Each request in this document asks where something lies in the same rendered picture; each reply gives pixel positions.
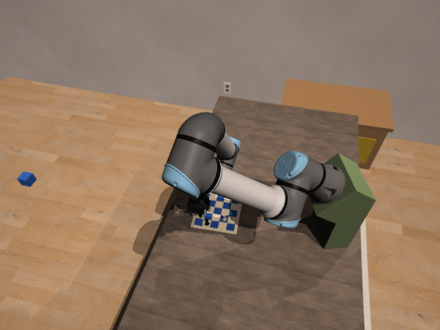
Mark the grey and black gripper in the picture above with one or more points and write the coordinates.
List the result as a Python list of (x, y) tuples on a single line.
[(198, 207)]

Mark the blue and white chessboard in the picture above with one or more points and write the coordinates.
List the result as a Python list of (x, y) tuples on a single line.
[(220, 206)]

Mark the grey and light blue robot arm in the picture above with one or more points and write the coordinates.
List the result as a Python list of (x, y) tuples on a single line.
[(192, 167)]

